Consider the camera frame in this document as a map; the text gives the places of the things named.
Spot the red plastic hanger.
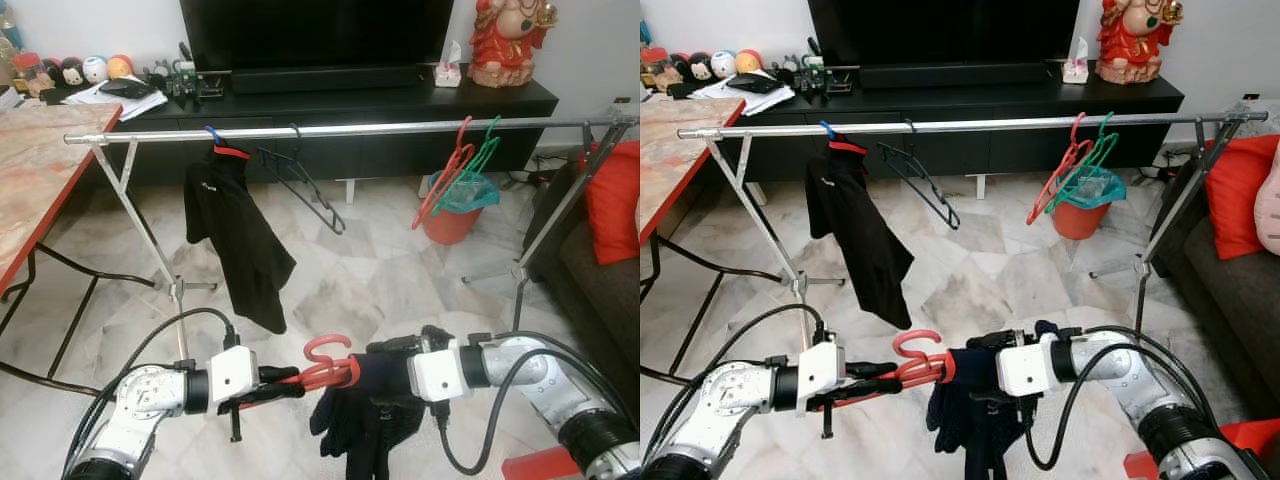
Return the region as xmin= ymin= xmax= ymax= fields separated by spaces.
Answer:
xmin=860 ymin=328 xmax=956 ymax=396
xmin=412 ymin=115 xmax=476 ymax=231
xmin=1026 ymin=112 xmax=1091 ymax=226
xmin=262 ymin=333 xmax=361 ymax=401

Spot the navy shirt red striped collar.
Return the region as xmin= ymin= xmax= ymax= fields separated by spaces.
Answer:
xmin=308 ymin=350 xmax=441 ymax=480
xmin=925 ymin=320 xmax=1031 ymax=480

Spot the green plastic hanger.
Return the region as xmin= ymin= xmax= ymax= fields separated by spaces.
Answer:
xmin=1048 ymin=112 xmax=1119 ymax=211
xmin=432 ymin=115 xmax=504 ymax=216

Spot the orange bin teal bag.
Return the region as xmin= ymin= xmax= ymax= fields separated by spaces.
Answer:
xmin=1050 ymin=165 xmax=1128 ymax=241
xmin=420 ymin=170 xmax=501 ymax=246

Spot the black shirt red collar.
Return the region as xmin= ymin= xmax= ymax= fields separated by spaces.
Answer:
xmin=805 ymin=140 xmax=916 ymax=331
xmin=183 ymin=145 xmax=297 ymax=336

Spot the red plastic stool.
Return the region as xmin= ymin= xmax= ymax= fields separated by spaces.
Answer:
xmin=1123 ymin=418 xmax=1280 ymax=480
xmin=500 ymin=447 xmax=581 ymax=480

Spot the black TV cabinet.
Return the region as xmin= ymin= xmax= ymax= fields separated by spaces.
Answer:
xmin=735 ymin=73 xmax=1186 ymax=183
xmin=95 ymin=78 xmax=559 ymax=186

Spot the grey fabric sofa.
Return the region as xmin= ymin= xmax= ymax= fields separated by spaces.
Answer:
xmin=520 ymin=150 xmax=641 ymax=421
xmin=1150 ymin=140 xmax=1280 ymax=421

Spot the silver metal clothes rack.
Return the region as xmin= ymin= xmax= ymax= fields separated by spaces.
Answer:
xmin=63 ymin=112 xmax=639 ymax=361
xmin=675 ymin=108 xmax=1259 ymax=336

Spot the black soundbar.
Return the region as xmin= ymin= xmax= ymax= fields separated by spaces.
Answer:
xmin=232 ymin=66 xmax=426 ymax=96
xmin=860 ymin=62 xmax=1051 ymax=91

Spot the red cushion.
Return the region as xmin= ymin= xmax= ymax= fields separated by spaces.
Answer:
xmin=1205 ymin=133 xmax=1280 ymax=261
xmin=582 ymin=140 xmax=641 ymax=266

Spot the marble folding table red edge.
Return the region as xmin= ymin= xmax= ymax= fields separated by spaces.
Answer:
xmin=0 ymin=103 xmax=123 ymax=396
xmin=640 ymin=98 xmax=746 ymax=386

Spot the white tissue box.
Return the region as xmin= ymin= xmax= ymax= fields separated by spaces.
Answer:
xmin=433 ymin=40 xmax=464 ymax=89
xmin=1062 ymin=37 xmax=1091 ymax=84

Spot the green circuit board device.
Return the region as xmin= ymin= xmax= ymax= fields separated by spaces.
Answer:
xmin=145 ymin=58 xmax=229 ymax=101
xmin=772 ymin=55 xmax=856 ymax=98

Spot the pink cat face pillow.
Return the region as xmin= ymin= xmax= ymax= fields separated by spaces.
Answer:
xmin=1255 ymin=160 xmax=1280 ymax=256

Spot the black pouch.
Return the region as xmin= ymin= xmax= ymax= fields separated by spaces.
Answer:
xmin=725 ymin=73 xmax=786 ymax=95
xmin=98 ymin=78 xmax=159 ymax=101

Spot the white paper stack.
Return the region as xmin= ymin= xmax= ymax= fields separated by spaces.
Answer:
xmin=690 ymin=75 xmax=798 ymax=118
xmin=62 ymin=82 xmax=169 ymax=123

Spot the black television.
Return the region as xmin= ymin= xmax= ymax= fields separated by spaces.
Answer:
xmin=807 ymin=0 xmax=1081 ymax=71
xmin=180 ymin=0 xmax=456 ymax=73

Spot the red figurine statue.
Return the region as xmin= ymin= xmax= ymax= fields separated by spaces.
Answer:
xmin=467 ymin=0 xmax=559 ymax=88
xmin=1095 ymin=0 xmax=1184 ymax=84

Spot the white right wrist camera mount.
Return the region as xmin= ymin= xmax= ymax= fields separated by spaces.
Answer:
xmin=995 ymin=335 xmax=1059 ymax=398
xmin=407 ymin=345 xmax=463 ymax=404

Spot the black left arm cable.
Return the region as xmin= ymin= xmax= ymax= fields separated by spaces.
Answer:
xmin=645 ymin=302 xmax=829 ymax=471
xmin=62 ymin=305 xmax=241 ymax=480

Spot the black wire hanger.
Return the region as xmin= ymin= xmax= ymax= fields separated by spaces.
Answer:
xmin=255 ymin=123 xmax=348 ymax=236
xmin=878 ymin=118 xmax=963 ymax=231

